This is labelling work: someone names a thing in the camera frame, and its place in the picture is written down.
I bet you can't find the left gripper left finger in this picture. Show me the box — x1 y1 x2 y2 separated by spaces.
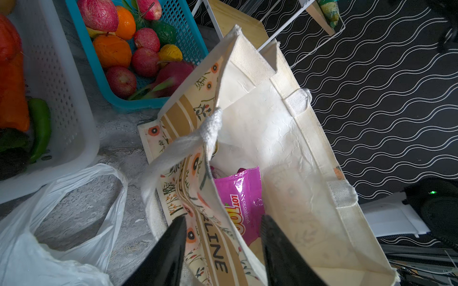
124 216 186 286

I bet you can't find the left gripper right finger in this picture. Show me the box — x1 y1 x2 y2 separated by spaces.
260 214 326 286

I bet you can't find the purple snack bag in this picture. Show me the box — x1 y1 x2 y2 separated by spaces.
211 166 265 245

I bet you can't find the cream canvas tote bag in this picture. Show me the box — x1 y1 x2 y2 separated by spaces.
138 26 398 286

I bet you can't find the white plastic grocery bag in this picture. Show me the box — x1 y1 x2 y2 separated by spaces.
1 164 128 286

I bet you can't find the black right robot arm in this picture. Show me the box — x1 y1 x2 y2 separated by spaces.
360 178 458 251

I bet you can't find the pink dragon fruit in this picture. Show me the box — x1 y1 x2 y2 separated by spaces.
128 61 195 101

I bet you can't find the orange carrot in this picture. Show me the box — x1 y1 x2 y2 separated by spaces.
1 52 30 132

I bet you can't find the yellow mango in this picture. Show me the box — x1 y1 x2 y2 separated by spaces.
158 44 183 63

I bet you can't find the white plastic vegetable basket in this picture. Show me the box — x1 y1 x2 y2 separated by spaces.
1 1 99 203

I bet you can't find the orange fruit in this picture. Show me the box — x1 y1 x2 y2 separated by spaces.
93 35 132 69

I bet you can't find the teal plastic fruit basket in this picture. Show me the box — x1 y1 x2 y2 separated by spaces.
66 1 208 113

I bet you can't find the green avocado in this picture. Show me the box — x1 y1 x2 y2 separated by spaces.
150 21 177 46

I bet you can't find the small tangerine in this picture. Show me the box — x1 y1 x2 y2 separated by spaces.
115 6 137 41

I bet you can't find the red apple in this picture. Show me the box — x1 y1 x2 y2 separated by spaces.
77 0 119 32

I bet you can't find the green yellow snack bag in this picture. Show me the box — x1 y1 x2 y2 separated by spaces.
317 0 340 28

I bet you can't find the red tomato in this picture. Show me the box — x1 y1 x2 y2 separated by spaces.
0 14 23 64

